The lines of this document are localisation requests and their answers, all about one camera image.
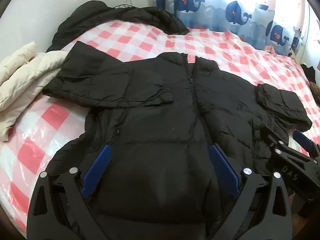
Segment cream puffer jacket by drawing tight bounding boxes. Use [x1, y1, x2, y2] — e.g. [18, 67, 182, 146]
[1, 41, 68, 142]

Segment black coat at headboard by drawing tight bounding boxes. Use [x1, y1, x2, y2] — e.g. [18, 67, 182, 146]
[47, 1, 189, 51]

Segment dark clothes pile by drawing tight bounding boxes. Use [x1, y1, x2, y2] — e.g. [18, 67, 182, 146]
[300, 64, 320, 98]

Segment whale print curtain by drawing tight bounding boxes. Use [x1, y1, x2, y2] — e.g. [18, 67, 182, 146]
[154, 0, 306, 55]

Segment black puffer jacket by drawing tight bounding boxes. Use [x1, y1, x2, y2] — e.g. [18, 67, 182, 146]
[43, 42, 312, 239]

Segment pink checkered bed cover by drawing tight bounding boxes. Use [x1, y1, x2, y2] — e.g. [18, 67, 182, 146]
[1, 21, 319, 231]

